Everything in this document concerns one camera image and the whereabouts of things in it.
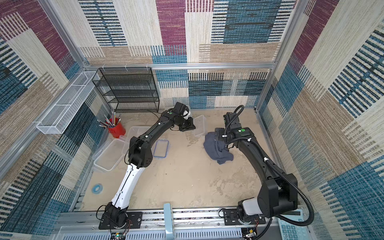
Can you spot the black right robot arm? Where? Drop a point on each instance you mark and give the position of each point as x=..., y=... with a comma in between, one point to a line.
x=276, y=195

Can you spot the blue-rimmed small box lid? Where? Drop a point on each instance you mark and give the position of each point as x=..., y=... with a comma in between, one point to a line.
x=161, y=149

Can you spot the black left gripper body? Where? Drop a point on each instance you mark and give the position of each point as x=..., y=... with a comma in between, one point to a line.
x=187, y=125

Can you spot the white mesh wall basket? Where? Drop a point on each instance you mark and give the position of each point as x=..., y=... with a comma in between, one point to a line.
x=58, y=118

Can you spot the dark blue cloth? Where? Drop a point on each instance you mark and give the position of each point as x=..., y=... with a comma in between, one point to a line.
x=217, y=150

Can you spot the clear lunch box lid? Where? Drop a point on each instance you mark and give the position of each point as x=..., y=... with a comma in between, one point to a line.
x=108, y=155

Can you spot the black mesh shelf rack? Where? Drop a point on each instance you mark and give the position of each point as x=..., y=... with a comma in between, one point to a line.
x=128, y=90

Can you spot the aluminium front rail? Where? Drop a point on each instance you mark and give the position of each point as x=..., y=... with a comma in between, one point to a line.
x=189, y=224

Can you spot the light blue calculator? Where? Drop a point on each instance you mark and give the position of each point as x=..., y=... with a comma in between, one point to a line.
x=292, y=232

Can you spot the light blue rail clamp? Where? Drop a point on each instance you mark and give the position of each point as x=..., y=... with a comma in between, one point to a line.
x=169, y=222

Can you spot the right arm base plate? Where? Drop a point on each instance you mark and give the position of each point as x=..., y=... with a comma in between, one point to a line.
x=238, y=216

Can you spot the small blue-rimmed lunch box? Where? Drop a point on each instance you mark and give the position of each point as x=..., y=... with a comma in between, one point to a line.
x=200, y=124

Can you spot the red pen cup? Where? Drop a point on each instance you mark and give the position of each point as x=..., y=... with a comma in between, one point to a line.
x=117, y=130

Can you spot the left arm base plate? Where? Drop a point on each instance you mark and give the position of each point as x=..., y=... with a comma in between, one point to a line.
x=123, y=221

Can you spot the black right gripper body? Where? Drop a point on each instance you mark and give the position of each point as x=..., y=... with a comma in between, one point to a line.
x=225, y=141

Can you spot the blue tape roll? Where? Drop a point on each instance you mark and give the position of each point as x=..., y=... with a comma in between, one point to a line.
x=97, y=189

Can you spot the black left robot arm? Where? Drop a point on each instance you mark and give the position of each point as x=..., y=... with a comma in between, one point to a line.
x=139, y=156

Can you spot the large clear plastic lunch box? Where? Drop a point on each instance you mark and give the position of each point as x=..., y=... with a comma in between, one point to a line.
x=140, y=141

